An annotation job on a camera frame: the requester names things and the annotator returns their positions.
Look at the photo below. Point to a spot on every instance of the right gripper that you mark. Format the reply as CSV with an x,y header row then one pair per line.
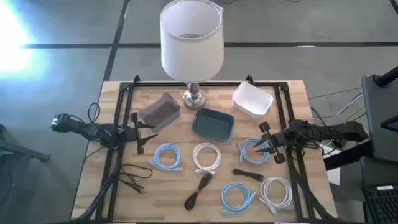
x,y
280,140

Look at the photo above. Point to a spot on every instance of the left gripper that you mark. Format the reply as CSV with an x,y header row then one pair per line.
x,y
135,135

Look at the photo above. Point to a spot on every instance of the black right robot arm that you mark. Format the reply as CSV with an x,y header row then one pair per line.
x,y
335,130

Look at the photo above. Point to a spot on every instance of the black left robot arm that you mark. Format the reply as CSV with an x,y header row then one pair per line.
x,y
93,130

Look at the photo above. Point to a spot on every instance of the white plastic bin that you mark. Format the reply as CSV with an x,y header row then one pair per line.
x,y
252,99

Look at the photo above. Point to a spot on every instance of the dark teal plastic bin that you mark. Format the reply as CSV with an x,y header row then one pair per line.
x,y
213,126

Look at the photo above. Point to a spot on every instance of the white paper sheet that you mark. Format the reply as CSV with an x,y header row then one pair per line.
x,y
334,177

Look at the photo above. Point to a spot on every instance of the black slanted bar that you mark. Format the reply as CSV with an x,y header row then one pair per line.
x,y
345,157

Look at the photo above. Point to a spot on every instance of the white shade table lamp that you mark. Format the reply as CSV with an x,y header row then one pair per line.
x,y
191,59

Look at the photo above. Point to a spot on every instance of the dark grey cart panel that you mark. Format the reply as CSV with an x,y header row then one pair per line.
x,y
376,124

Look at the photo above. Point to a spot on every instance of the black stand leg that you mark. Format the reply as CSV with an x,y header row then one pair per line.
x,y
31,154

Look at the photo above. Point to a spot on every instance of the small blue lit screen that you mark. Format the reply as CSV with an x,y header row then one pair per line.
x,y
392,125

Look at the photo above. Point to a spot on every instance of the black keyboard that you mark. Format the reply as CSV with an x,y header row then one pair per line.
x,y
382,205

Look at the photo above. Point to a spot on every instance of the black pole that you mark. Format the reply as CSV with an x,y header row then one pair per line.
x,y
387,77

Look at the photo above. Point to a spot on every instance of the black metal table frame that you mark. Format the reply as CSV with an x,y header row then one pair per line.
x,y
217,84

